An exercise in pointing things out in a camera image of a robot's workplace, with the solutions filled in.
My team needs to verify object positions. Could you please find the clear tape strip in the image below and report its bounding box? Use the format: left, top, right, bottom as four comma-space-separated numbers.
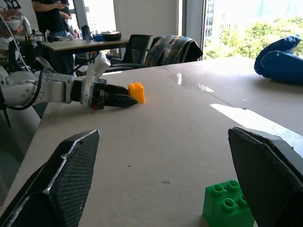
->
174, 72, 215, 93

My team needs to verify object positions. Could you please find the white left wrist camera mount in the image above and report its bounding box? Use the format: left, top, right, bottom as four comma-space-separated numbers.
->
80, 52, 112, 106

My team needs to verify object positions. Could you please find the dark patterned jacket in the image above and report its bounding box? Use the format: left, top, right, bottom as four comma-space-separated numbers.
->
143, 34, 204, 69

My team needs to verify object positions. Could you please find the green toy building block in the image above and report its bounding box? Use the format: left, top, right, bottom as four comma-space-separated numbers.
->
202, 179, 255, 227

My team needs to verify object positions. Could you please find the wooden background table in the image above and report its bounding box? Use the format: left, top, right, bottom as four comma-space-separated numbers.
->
39, 38, 131, 74

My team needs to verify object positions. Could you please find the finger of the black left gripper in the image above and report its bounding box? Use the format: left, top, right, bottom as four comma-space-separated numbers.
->
105, 85, 130, 96
104, 94, 139, 107

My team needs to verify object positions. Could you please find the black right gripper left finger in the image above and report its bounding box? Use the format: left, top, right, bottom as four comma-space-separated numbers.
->
0, 129, 100, 227

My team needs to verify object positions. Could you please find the black office chair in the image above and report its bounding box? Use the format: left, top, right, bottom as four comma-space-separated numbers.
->
109, 34, 153, 72

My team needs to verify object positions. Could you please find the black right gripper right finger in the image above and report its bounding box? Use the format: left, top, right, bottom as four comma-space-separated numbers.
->
228, 126, 303, 227

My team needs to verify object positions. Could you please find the person in black shirt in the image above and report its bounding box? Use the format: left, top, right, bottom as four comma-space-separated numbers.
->
31, 0, 73, 37

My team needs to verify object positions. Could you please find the black cylindrical bottle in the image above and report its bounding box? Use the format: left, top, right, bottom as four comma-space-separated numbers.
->
81, 25, 92, 40

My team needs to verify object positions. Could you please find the blue fabric bag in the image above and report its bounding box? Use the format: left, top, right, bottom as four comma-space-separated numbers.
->
253, 34, 303, 84

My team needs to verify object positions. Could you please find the dark bowl on table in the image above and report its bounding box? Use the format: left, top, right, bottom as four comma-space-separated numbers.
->
102, 32, 122, 42

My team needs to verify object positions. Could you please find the orange toy building block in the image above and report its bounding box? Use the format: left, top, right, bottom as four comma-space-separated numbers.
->
128, 82, 145, 104

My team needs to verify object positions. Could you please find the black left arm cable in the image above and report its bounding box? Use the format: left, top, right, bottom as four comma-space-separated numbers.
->
2, 67, 57, 111

